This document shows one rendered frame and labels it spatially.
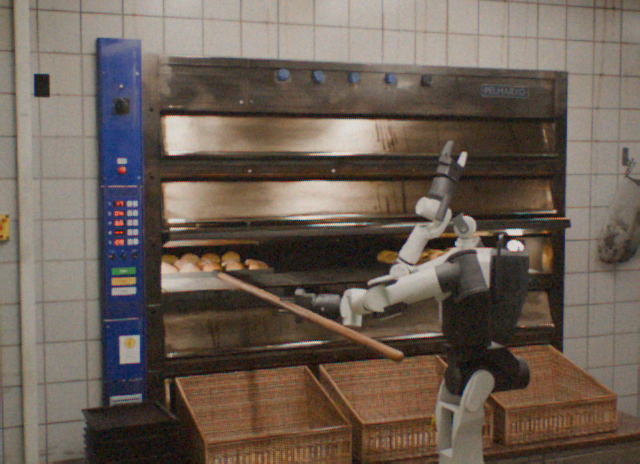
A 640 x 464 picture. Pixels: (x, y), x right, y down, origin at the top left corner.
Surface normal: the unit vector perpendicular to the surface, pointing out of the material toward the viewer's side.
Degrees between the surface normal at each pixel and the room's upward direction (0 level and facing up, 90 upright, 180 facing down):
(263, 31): 90
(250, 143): 70
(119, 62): 90
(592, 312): 90
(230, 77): 90
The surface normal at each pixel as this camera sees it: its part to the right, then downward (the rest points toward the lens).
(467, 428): 0.42, 0.47
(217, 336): 0.34, -0.28
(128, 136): 0.36, 0.07
